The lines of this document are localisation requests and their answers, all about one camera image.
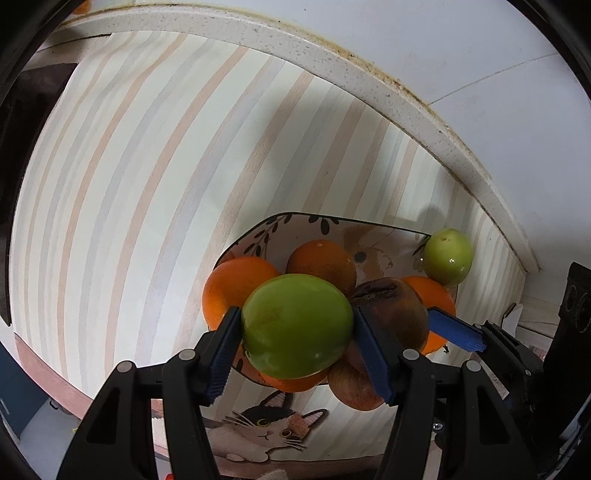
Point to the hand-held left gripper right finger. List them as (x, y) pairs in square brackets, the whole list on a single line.
[(376, 360)]

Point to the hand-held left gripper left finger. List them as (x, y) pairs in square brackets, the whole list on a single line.
[(221, 360)]

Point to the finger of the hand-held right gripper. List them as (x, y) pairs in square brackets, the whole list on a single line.
[(457, 330), (577, 295)]

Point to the large brown apple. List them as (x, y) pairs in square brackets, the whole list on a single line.
[(355, 387)]

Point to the orange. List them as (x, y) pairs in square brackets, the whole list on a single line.
[(429, 295), (323, 267), (228, 290)]

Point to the dark brown apple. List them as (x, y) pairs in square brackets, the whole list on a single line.
[(397, 309)]

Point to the green apple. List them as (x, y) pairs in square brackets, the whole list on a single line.
[(295, 323), (448, 258)]

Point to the oval floral ceramic plate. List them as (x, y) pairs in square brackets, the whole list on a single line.
[(277, 240)]

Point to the striped cat print tablecloth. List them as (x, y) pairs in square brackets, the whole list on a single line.
[(138, 184)]

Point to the blue kitchen cabinet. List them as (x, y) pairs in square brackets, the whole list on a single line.
[(18, 392)]

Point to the black induction cooktop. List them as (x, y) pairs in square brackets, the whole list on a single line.
[(27, 138)]

